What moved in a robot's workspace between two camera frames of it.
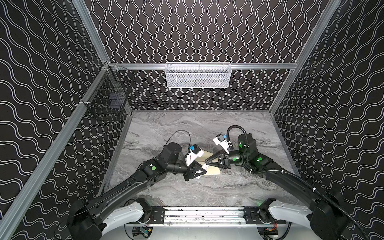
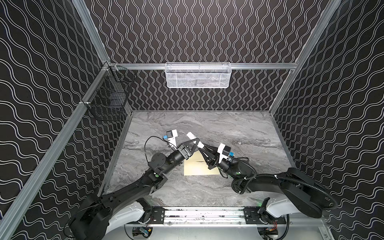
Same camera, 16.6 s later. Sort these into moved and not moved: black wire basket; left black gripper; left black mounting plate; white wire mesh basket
Moved: left black gripper
Not moved: white wire mesh basket; black wire basket; left black mounting plate
